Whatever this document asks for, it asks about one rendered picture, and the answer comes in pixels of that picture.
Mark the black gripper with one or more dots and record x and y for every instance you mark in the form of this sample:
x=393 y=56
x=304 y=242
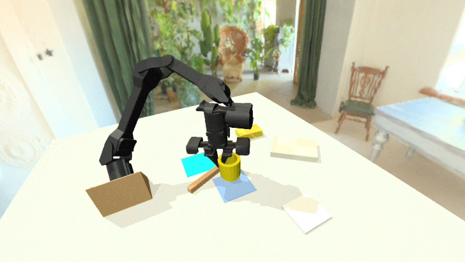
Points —
x=217 y=139

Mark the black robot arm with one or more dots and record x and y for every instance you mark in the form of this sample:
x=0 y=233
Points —
x=146 y=77

